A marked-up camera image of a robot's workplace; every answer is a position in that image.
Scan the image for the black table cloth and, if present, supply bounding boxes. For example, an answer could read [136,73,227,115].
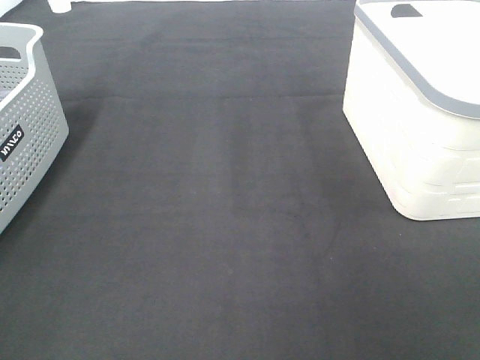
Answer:
[1,1,479,359]

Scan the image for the white plastic basket grey rim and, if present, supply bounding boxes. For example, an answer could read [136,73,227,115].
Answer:
[343,1,479,221]

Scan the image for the grey perforated plastic basket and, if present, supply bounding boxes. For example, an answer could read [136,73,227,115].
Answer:
[1,22,69,229]

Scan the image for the white cylindrical object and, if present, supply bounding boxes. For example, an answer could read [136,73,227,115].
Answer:
[47,0,72,14]

